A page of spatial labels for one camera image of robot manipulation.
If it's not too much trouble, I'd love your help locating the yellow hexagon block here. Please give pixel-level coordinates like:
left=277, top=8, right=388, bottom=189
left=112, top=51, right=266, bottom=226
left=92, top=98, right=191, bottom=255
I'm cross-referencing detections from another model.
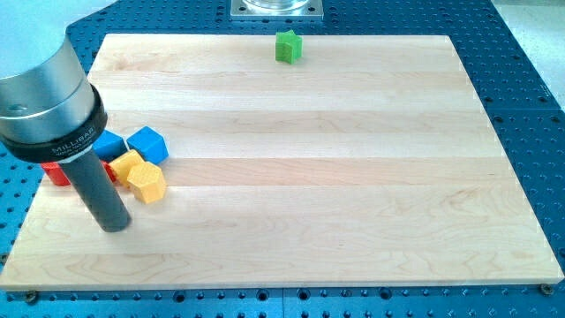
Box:
left=126, top=162, right=167, bottom=204

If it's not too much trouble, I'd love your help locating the right board screw clamp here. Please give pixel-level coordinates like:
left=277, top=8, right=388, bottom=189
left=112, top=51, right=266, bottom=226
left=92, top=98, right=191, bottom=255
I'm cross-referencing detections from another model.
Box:
left=539, top=284, right=554, bottom=296

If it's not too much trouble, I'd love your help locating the black Millibar tool flange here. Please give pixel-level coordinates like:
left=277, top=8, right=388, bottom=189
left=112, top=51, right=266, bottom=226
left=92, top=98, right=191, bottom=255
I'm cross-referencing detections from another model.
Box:
left=1, top=86, right=108, bottom=163

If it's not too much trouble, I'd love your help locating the green star block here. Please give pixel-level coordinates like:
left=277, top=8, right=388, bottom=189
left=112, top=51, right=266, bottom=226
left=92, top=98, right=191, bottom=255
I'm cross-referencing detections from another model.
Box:
left=275, top=30, right=303, bottom=64

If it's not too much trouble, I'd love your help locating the red block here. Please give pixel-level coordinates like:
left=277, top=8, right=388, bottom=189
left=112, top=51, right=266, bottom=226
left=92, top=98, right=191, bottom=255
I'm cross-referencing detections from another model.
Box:
left=40, top=160, right=117, bottom=186

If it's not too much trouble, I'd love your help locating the wooden board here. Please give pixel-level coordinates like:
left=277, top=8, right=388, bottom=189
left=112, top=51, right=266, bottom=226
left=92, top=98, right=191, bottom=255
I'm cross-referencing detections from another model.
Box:
left=1, top=34, right=563, bottom=291

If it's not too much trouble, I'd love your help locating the blue cube block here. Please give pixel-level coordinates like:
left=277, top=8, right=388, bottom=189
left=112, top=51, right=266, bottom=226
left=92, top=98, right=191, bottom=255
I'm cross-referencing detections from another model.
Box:
left=126, top=126, right=169, bottom=164

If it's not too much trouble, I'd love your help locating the board screw clamp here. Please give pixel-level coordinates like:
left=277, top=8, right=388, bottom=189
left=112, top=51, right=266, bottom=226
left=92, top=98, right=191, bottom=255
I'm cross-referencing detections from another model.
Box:
left=539, top=284, right=554, bottom=296
left=23, top=291, right=38, bottom=305

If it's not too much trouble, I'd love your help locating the clear robot base plate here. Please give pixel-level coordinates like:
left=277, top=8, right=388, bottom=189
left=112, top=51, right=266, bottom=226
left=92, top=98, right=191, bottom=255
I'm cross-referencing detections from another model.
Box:
left=230, top=0, right=324, bottom=20

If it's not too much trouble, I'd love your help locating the left board screw clamp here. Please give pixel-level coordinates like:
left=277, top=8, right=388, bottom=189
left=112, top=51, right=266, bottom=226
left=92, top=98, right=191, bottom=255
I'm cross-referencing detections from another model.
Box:
left=23, top=291, right=38, bottom=305

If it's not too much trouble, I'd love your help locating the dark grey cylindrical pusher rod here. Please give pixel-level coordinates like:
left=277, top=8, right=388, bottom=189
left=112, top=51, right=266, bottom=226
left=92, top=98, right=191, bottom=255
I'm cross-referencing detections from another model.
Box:
left=59, top=148, right=131, bottom=232

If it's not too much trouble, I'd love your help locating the blue block behind rod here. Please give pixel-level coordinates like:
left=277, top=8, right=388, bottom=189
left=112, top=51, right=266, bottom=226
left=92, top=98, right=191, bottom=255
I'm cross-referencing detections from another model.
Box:
left=93, top=130, right=128, bottom=162

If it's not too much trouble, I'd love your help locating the yellow heart block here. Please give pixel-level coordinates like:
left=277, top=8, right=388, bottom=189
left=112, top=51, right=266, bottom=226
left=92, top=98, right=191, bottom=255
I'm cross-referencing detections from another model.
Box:
left=109, top=150, right=144, bottom=188

